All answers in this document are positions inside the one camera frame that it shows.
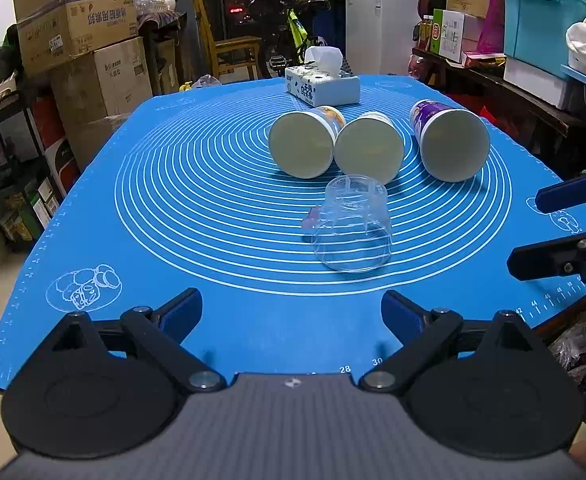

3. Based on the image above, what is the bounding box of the dark wooden side table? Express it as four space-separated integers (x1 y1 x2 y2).
411 47 586 182

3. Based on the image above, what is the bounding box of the white chest freezer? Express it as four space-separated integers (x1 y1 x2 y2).
345 0 422 77

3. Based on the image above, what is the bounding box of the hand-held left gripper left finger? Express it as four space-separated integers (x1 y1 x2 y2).
47 288 227 394

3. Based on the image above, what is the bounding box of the white blue paper cup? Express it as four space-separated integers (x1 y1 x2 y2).
333 111 405 186

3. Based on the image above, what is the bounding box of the purple paper cup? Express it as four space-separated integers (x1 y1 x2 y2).
409 99 490 183

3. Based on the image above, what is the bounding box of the blue silicone mat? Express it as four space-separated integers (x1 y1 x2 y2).
0 74 586 397

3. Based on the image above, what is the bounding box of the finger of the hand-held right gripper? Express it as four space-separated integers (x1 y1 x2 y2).
506 232 586 287
535 152 586 216

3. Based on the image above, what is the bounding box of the black metal shelf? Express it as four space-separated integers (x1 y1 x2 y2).
0 74 76 253

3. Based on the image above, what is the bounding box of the pink bag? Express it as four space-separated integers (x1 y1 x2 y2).
477 0 507 56

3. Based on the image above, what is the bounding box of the teal plastic storage bin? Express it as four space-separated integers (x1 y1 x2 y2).
498 0 586 67

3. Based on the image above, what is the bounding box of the wooden chair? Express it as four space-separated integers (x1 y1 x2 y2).
193 0 264 84

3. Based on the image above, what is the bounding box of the black yellow bicycle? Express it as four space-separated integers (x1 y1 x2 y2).
222 0 345 79

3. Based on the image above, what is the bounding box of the large plain cardboard box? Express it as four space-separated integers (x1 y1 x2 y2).
50 36 154 172

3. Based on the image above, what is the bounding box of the orange print paper cup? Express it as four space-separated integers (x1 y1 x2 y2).
267 105 348 180

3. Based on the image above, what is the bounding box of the green white carton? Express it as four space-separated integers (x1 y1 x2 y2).
430 8 482 64

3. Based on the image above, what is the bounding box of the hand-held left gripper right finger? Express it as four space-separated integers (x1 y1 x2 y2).
360 289 544 393

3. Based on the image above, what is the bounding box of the clear plastic bag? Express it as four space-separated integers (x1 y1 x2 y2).
547 304 586 387

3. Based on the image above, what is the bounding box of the white tissue box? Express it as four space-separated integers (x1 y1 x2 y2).
284 45 362 108

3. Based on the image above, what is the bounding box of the white flat box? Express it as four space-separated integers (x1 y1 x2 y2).
502 57 574 111

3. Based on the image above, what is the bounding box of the clear glass cup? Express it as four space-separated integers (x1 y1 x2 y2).
301 174 394 274

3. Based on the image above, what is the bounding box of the open printed cardboard box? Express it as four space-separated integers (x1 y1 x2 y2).
12 0 139 79

